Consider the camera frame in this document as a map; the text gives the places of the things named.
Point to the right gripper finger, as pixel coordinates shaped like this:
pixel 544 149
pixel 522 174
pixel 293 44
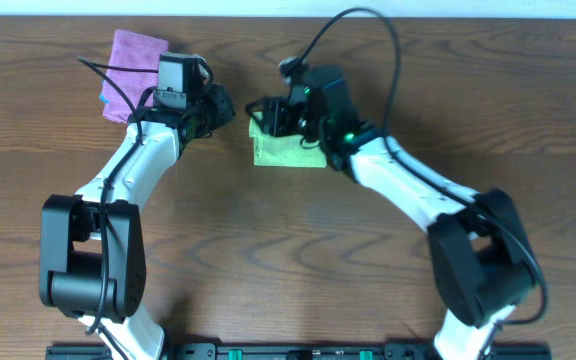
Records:
pixel 279 124
pixel 268 109

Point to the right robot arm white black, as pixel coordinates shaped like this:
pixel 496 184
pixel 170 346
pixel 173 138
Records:
pixel 482 262

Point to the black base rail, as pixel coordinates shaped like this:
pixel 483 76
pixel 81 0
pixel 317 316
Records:
pixel 389 351

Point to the purple folded cloth on top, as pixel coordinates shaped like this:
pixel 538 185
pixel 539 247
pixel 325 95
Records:
pixel 133 51

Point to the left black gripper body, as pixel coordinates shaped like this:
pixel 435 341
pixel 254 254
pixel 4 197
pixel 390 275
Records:
pixel 219 108

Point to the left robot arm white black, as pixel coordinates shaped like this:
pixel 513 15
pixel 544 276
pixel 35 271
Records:
pixel 92 256

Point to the light green microfiber cloth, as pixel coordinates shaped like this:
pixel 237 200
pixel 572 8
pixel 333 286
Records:
pixel 286 151

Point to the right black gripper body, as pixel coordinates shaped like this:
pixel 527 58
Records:
pixel 275 116

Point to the blue folded cloth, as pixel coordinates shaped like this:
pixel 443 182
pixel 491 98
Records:
pixel 103 99

